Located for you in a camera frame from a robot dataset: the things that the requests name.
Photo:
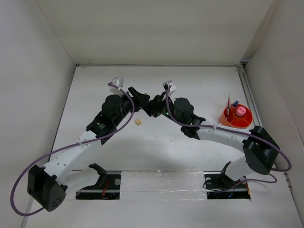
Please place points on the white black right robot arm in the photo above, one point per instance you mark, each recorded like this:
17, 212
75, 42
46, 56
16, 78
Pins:
259, 150

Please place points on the aluminium frame rail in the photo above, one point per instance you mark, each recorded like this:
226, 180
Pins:
248, 93

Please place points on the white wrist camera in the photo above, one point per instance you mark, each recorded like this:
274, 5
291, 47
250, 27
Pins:
169, 87
116, 83

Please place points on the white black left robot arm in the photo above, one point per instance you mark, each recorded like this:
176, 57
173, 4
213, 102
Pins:
46, 184

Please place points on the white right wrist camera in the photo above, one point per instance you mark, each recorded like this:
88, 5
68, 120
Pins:
169, 87

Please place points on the red ink pen refill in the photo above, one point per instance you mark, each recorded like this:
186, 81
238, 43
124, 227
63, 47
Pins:
228, 107

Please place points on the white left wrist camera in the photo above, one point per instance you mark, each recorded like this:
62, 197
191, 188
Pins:
116, 83

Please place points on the clear spray bottle blue cap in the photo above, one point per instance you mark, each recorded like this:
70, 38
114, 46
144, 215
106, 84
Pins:
235, 104

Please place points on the orange round stationery container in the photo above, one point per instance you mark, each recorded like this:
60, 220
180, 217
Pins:
235, 121

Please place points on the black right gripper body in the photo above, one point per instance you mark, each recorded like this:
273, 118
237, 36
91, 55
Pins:
165, 109

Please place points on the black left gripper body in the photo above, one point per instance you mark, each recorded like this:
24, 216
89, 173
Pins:
127, 107

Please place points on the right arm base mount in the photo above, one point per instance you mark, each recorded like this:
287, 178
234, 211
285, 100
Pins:
219, 186

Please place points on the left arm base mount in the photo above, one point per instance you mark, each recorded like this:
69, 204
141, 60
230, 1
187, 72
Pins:
106, 187

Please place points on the yellow eraser cube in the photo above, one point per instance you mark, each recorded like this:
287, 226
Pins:
138, 122

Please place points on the pink capped item in container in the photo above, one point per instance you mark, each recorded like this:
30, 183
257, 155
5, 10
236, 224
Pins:
240, 111

